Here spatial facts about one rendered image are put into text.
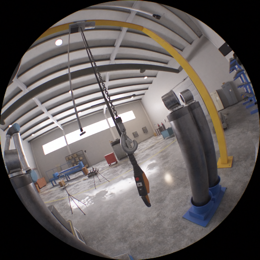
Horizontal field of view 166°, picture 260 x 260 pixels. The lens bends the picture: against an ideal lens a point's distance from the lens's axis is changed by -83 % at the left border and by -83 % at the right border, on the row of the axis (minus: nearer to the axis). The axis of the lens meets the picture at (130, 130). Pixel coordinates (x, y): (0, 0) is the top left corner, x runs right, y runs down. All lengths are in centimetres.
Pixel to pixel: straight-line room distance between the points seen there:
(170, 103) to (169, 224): 161
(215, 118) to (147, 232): 224
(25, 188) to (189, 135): 116
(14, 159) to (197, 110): 151
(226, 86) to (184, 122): 885
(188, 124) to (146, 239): 158
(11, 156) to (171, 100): 120
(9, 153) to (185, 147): 125
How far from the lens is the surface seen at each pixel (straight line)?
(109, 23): 274
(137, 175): 64
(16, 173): 70
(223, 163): 237
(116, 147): 775
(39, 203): 71
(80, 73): 542
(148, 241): 160
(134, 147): 49
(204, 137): 105
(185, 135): 74
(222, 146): 215
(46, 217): 73
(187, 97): 104
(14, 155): 73
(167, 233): 158
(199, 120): 101
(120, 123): 48
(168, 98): 77
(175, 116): 72
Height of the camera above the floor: 144
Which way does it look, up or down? 4 degrees up
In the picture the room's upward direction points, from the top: 25 degrees counter-clockwise
